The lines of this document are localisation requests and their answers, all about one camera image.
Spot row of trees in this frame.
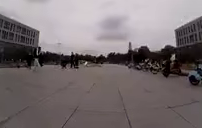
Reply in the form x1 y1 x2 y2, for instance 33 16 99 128
38 44 190 65

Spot tall tower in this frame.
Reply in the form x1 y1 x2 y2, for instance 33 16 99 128
127 41 133 64

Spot grey paved plaza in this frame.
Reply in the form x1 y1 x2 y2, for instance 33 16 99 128
0 63 202 128

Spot grey building with window grid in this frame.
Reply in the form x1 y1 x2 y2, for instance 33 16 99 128
174 10 202 63

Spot long grey building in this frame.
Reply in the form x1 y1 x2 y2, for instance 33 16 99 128
0 9 41 64

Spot row of parked scooters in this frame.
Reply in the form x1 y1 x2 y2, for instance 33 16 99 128
127 53 190 79

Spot group of people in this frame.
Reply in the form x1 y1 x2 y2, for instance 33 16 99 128
59 51 81 70
26 46 44 71

